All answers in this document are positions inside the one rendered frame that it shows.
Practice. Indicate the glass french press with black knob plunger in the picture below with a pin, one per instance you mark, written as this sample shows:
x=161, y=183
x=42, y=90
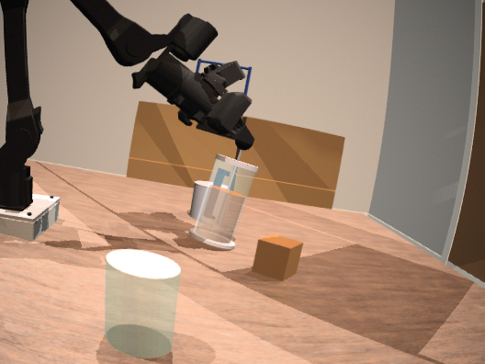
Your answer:
x=224, y=200

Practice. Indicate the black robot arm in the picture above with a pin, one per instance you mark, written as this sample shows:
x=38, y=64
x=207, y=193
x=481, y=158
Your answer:
x=129, y=44

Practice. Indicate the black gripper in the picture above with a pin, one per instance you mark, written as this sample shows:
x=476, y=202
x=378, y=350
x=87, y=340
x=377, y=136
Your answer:
x=197, y=101

